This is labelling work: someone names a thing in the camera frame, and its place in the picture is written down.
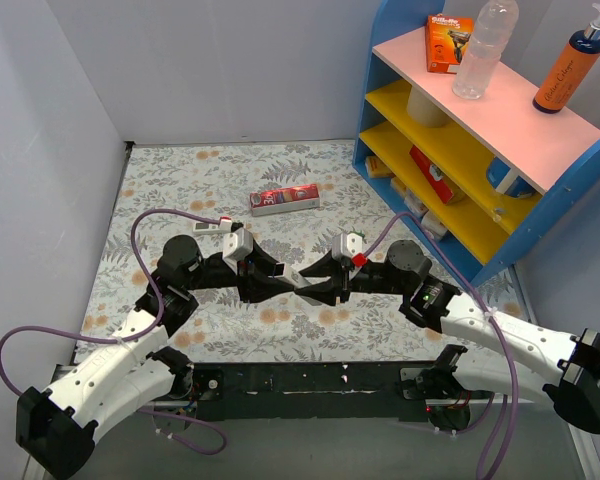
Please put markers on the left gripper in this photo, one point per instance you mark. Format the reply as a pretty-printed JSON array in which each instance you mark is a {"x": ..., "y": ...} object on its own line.
[{"x": 247, "y": 279}]

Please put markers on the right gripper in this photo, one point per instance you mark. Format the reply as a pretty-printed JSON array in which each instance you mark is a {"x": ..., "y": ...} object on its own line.
[{"x": 343, "y": 279}]

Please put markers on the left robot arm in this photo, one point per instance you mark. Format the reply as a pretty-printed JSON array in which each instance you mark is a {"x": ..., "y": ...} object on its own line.
[{"x": 60, "y": 426}]

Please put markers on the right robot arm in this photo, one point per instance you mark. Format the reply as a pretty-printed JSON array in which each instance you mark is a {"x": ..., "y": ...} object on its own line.
[{"x": 495, "y": 352}]

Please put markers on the white air conditioner remote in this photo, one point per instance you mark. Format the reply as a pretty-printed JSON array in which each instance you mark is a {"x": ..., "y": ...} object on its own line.
[{"x": 223, "y": 226}]

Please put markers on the red toothpaste box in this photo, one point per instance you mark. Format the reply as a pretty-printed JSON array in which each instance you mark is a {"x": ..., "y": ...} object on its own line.
[{"x": 284, "y": 200}]

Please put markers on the floral table mat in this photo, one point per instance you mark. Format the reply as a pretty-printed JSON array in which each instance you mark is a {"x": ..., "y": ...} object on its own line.
[{"x": 162, "y": 186}]

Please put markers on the yellow soap pack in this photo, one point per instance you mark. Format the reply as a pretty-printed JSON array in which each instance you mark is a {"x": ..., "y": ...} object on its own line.
[{"x": 376, "y": 168}]

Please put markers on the red box on shelf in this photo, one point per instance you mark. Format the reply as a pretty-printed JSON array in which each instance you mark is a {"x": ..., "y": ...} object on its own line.
[{"x": 447, "y": 191}]

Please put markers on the blue yellow pink shelf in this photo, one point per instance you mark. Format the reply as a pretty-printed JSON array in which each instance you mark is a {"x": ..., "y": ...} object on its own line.
[{"x": 558, "y": 155}]

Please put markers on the beige paper roll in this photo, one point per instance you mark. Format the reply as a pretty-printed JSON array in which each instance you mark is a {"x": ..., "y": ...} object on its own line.
[{"x": 424, "y": 111}]

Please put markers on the blue white container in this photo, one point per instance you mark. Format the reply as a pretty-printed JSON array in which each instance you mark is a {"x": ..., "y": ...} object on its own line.
[{"x": 504, "y": 180}]

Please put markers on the orange razor box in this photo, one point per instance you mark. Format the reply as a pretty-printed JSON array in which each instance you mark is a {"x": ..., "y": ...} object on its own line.
[{"x": 445, "y": 42}]

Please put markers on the clear plastic bottle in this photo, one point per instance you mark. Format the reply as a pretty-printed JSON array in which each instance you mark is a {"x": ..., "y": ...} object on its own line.
[{"x": 492, "y": 31}]

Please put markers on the orange pump lotion bottle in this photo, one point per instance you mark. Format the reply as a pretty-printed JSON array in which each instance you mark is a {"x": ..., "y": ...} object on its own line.
[{"x": 568, "y": 72}]

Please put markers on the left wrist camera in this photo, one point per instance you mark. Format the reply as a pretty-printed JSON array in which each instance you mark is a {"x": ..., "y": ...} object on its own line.
[{"x": 237, "y": 244}]

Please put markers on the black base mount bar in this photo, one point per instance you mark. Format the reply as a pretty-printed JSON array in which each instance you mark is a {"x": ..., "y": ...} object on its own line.
[{"x": 324, "y": 390}]

